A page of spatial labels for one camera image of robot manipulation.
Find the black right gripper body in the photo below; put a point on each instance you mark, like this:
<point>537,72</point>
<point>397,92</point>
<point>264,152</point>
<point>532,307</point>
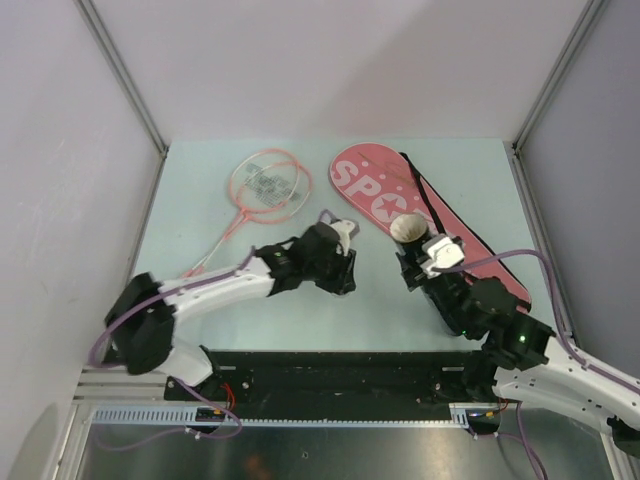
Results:
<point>448,289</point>

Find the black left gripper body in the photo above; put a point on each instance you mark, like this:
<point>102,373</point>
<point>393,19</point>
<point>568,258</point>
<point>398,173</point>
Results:
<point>331,274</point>

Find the black shuttlecock tube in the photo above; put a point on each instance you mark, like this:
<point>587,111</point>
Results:
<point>410,232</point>

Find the pink racket bag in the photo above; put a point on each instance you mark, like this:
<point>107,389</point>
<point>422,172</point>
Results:
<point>376,181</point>

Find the clear tube lid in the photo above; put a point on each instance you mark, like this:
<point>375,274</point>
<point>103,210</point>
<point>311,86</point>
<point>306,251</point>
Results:
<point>341,294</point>

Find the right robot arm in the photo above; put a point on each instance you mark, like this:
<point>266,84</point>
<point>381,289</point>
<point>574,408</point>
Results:
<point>522,358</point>

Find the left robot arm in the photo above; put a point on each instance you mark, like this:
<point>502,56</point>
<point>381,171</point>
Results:
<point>143,321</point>

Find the aluminium base extrusion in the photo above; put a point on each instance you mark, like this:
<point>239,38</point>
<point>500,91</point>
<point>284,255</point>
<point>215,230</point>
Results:
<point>117,385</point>

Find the white slotted cable duct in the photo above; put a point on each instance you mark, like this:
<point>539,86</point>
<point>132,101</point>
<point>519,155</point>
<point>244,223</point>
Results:
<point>449,416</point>

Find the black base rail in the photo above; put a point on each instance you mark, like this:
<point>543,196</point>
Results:
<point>350,383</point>

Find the right aluminium frame post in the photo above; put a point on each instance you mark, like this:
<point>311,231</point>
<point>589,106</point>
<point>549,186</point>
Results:
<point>575,43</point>

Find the aluminium frame post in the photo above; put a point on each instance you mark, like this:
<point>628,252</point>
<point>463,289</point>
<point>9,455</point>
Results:
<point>115,61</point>
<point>575,43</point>

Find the left aluminium frame post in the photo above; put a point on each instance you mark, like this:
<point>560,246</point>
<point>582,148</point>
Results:
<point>115,61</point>

